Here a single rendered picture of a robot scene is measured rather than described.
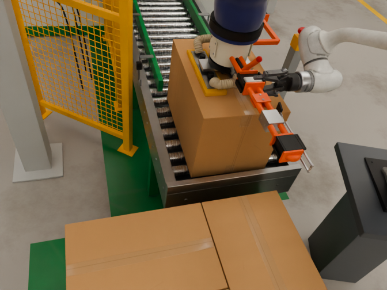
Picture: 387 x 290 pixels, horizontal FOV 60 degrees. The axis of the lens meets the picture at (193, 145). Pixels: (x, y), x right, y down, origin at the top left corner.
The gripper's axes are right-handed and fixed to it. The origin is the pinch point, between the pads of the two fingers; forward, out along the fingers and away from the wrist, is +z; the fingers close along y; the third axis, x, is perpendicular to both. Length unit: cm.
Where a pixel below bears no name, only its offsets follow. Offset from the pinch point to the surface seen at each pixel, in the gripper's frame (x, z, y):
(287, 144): -34.4, 1.6, -2.6
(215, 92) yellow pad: 9.6, 9.6, 11.2
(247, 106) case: 1.2, -2.5, 12.7
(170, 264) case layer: -44, 37, 53
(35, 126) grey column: 56, 93, 68
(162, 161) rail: 5, 31, 49
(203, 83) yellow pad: 16.3, 13.4, 11.1
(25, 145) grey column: 56, 101, 83
